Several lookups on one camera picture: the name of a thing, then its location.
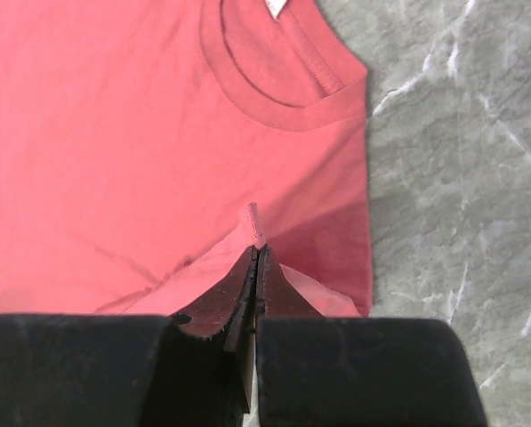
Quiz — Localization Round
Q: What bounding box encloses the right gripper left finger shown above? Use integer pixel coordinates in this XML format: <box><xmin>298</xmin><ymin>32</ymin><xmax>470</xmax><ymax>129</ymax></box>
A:
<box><xmin>0</xmin><ymin>247</ymin><xmax>257</xmax><ymax>426</ymax></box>

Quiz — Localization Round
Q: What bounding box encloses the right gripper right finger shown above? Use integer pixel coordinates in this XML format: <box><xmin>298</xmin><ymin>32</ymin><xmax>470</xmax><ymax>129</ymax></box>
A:
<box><xmin>256</xmin><ymin>246</ymin><xmax>487</xmax><ymax>426</ymax></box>

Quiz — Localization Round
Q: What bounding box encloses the dark red t-shirt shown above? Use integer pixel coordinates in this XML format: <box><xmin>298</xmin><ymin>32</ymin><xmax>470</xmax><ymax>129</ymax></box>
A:
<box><xmin>0</xmin><ymin>1</ymin><xmax>373</xmax><ymax>316</ymax></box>

